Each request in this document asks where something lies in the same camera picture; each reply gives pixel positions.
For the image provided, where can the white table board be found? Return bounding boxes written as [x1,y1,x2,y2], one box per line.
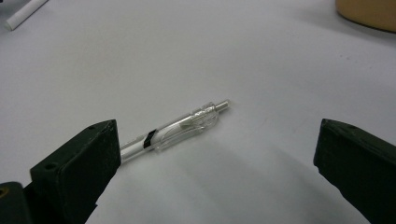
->
[0,0,396,224]

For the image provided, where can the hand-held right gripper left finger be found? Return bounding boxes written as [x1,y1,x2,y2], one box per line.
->
[22,119,122,224]

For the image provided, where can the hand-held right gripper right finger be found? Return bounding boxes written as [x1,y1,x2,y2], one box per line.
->
[312,118,396,224]

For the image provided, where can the clear plastic test tube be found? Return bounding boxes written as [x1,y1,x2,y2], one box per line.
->
[4,0,50,32]

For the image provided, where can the wooden pen holder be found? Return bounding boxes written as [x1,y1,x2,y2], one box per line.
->
[334,0,396,34]

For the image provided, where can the clear retractable pen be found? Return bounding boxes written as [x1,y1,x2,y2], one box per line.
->
[120,98,232,164]

